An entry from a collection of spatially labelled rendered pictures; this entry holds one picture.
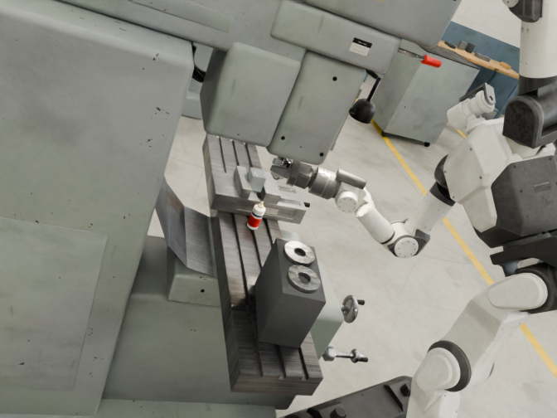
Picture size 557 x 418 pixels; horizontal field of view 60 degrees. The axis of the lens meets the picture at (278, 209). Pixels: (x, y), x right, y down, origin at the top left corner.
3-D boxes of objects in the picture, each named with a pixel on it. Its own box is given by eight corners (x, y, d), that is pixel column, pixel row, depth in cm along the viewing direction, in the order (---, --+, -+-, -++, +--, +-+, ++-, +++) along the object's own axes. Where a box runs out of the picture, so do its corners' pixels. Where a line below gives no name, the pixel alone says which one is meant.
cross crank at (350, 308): (348, 308, 210) (360, 289, 204) (356, 330, 201) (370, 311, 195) (316, 304, 205) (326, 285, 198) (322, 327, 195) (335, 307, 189)
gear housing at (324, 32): (357, 46, 146) (372, 12, 141) (386, 77, 127) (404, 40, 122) (253, 9, 134) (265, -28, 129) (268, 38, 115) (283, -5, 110)
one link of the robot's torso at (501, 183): (551, 241, 145) (511, 133, 154) (641, 211, 112) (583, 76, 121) (459, 262, 141) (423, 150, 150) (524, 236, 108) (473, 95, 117)
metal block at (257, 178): (258, 182, 179) (263, 169, 176) (260, 191, 175) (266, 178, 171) (244, 180, 177) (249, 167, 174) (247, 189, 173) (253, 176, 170)
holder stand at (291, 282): (291, 291, 150) (317, 243, 139) (299, 349, 132) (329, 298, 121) (254, 283, 146) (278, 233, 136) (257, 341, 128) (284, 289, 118)
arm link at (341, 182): (321, 186, 160) (352, 198, 161) (317, 206, 151) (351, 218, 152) (334, 159, 153) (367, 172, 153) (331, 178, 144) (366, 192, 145)
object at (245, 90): (256, 112, 153) (285, 32, 140) (268, 151, 134) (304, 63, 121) (197, 96, 146) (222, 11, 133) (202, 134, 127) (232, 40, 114)
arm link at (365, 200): (335, 180, 159) (359, 207, 164) (333, 196, 152) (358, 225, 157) (351, 171, 156) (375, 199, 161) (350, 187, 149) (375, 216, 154)
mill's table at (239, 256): (249, 158, 228) (255, 143, 223) (312, 396, 131) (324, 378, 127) (201, 147, 219) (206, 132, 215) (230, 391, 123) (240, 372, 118)
